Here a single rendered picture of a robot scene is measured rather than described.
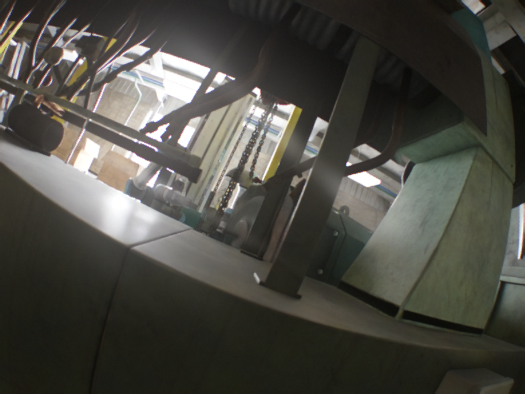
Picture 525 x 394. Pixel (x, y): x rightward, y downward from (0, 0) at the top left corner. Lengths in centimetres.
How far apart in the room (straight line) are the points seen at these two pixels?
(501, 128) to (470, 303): 50
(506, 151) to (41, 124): 126
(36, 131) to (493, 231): 117
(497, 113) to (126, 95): 1234
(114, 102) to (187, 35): 1167
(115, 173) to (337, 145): 741
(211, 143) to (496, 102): 190
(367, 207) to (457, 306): 1153
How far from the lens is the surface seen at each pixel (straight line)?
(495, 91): 93
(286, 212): 74
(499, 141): 81
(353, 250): 93
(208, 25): 90
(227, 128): 214
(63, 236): 26
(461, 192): 60
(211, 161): 206
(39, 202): 28
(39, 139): 72
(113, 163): 763
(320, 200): 32
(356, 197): 1185
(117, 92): 1272
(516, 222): 116
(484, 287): 72
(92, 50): 84
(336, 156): 34
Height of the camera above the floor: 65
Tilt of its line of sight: 8 degrees up
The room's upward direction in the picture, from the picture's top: 23 degrees clockwise
